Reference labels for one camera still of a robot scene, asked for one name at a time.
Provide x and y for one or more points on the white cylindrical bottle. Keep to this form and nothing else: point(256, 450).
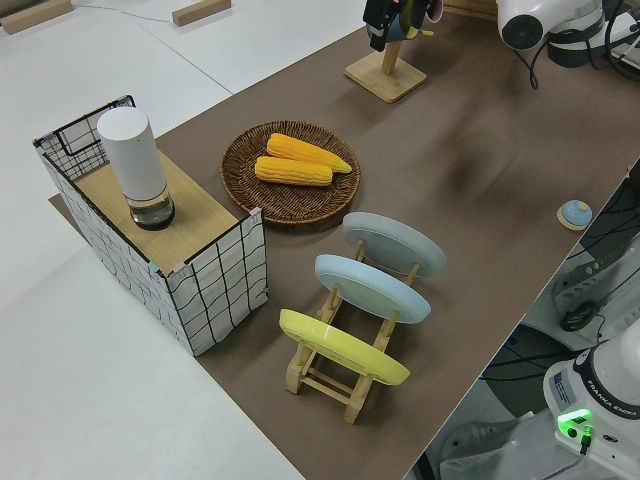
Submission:
point(132, 155)

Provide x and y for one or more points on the round wicker basket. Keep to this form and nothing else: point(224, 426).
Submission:
point(280, 205)

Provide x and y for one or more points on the pink mug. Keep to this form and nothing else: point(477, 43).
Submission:
point(434, 10)

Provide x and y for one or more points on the wooden mug tree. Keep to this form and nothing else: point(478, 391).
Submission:
point(387, 80)

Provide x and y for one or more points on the light wooden cabinet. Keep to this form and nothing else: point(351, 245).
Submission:
point(470, 9)

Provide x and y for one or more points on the yellow plate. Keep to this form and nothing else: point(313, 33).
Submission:
point(340, 345)

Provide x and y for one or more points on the white power strip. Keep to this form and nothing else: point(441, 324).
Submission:
point(580, 290)

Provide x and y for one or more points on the light blue plate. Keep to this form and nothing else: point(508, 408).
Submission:
point(370, 287)

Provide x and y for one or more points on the grey plate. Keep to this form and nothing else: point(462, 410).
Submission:
point(395, 240)

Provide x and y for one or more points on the yellow corn cob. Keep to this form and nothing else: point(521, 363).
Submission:
point(292, 172)
point(300, 147)

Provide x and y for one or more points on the wooden plate rack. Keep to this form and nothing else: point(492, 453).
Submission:
point(325, 387)

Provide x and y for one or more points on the dark blue mug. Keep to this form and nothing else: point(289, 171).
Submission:
point(401, 31)

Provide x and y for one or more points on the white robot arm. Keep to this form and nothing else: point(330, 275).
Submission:
point(600, 400)
point(565, 10)

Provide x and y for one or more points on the wooden block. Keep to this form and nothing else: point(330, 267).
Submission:
point(200, 12)
point(35, 15)

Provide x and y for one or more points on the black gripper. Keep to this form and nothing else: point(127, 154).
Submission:
point(380, 12)

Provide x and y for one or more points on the brown table mat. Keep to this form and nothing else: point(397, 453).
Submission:
point(450, 125)

